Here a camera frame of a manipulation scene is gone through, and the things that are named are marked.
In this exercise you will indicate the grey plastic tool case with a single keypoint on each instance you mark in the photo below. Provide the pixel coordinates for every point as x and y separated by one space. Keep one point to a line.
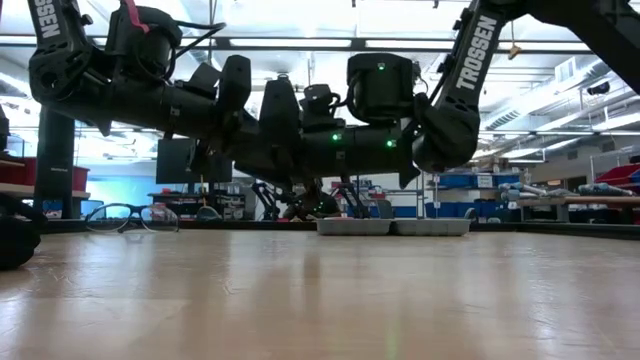
350 227

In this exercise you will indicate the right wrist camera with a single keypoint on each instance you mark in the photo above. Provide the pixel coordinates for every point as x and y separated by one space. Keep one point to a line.
320 102

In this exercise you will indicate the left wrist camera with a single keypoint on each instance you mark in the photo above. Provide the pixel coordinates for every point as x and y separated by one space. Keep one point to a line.
202 79

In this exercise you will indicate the red zip tie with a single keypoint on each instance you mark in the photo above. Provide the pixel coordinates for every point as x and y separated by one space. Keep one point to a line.
135 15

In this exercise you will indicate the blue storage bins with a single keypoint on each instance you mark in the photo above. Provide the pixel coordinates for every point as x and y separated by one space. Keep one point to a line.
457 180

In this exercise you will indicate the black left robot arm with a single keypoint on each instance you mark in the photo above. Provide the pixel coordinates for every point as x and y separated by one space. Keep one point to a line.
60 70

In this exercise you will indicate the background robot station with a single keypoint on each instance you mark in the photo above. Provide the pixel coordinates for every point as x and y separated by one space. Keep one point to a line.
265 196

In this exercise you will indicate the person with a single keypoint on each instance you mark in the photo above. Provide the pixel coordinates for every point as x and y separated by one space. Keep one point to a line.
320 205

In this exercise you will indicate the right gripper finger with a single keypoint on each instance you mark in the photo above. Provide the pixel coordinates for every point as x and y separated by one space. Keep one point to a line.
280 110

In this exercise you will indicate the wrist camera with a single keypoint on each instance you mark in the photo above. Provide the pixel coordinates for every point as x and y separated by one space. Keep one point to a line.
202 79
320 102

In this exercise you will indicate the black rimmed eyeglasses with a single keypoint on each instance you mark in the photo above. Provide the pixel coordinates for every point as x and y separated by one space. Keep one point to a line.
120 205

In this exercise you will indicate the black bar with light strips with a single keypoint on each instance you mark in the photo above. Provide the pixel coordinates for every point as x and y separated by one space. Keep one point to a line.
357 44

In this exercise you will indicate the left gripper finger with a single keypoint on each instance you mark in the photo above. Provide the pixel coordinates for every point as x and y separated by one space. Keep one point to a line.
235 90

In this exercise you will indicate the hanging yellow tag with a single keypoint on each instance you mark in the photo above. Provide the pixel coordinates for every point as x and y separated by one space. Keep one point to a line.
514 51

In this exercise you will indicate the red storage bin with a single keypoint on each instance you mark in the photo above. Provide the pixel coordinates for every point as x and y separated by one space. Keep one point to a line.
80 178
15 172
620 175

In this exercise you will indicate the black computer monitor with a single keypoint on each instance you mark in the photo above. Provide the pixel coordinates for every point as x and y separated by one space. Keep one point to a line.
172 160

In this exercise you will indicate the wooden workbench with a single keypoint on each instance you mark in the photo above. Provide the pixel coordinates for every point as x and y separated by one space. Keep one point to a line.
600 201

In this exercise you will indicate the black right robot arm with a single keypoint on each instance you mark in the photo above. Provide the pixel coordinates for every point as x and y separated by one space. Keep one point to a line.
475 50

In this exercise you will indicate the black grey work glove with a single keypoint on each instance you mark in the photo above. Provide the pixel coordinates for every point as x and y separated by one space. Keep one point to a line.
15 240

